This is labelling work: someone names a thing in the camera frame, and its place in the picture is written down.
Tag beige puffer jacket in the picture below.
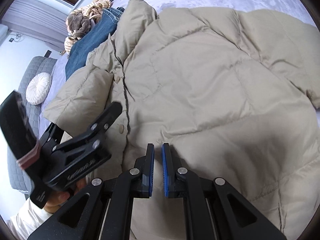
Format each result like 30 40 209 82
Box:
43 0 319 239

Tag brown striped plush clothing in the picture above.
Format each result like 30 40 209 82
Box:
64 0 113 55

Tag person's left hand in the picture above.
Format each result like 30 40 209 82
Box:
43 178 87 213

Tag white round pillow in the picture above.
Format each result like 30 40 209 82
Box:
25 72 52 105

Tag grey quilted headboard cushion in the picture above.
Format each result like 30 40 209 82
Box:
7 56 57 195

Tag blue denim jeans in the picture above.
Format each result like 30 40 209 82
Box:
65 7 125 80

